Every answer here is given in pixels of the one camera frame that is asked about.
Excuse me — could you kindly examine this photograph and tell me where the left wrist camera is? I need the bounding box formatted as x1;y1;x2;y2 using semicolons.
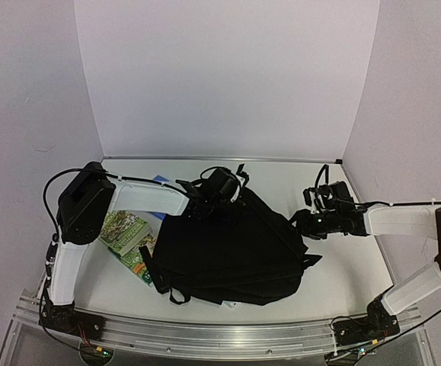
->
175;179;201;198

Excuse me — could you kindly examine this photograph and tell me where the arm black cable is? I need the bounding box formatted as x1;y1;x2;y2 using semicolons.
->
395;284;441;332
41;169;88;237

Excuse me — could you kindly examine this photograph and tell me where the lower green paperback book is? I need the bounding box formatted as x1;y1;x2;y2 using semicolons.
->
120;233;157;287

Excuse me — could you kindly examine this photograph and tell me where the upper green paperback book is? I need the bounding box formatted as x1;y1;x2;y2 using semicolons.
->
98;210;152;257

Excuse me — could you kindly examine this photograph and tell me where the green paperback book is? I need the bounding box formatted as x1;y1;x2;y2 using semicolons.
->
120;233;157;287
98;210;152;257

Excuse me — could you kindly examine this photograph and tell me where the black student backpack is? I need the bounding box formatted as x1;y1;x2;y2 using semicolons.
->
140;188;321;306

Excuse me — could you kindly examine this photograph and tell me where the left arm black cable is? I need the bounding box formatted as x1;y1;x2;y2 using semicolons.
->
41;169;88;237

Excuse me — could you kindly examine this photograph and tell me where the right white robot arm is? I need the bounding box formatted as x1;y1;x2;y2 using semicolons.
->
290;182;441;345

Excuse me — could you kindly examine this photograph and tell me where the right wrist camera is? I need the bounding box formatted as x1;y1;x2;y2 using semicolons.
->
311;181;354;210

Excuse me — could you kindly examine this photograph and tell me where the blue notebook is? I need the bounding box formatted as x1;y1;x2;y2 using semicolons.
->
149;175;169;220

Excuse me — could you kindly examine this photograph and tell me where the aluminium mounting rail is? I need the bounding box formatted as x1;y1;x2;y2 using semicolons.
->
12;293;425;358

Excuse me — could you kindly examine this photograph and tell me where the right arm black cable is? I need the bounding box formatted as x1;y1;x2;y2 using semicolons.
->
395;284;441;332

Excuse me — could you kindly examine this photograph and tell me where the white stapler box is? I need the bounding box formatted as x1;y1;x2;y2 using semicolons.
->
222;300;237;309

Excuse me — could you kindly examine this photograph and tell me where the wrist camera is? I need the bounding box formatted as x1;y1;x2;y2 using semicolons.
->
175;179;201;198
311;181;354;210

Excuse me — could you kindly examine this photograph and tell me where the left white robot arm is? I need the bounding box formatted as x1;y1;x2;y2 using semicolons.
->
39;162;249;340

